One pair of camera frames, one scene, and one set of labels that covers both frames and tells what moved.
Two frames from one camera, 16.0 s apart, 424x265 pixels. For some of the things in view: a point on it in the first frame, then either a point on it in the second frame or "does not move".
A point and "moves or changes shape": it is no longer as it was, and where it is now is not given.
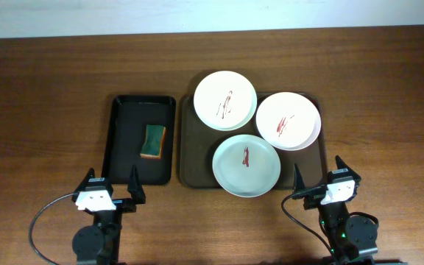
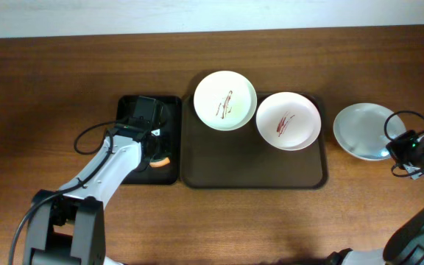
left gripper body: (122, 205) -> (157, 155)
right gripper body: (313, 194) -> (396, 148)
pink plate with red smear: (288, 121) does not move
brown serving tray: (199, 144) does not move
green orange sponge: (152, 146) moves or changes shape
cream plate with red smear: (224, 100) does not move
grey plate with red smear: (246, 165) -> (358, 130)
